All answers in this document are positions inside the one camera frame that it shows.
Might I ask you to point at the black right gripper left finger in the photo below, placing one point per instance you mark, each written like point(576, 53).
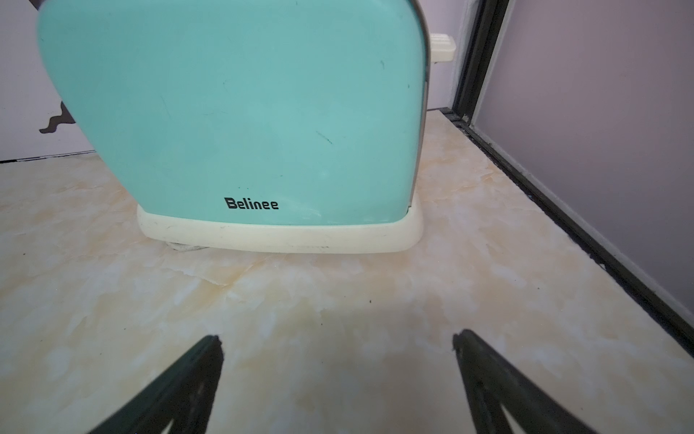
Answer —
point(180, 400)

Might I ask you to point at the mint green toaster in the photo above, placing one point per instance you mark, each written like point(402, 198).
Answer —
point(268, 126)

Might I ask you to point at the black enclosure frame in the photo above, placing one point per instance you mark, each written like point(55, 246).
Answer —
point(588, 107)

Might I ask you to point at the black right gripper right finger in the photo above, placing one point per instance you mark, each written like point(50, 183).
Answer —
point(495, 388)

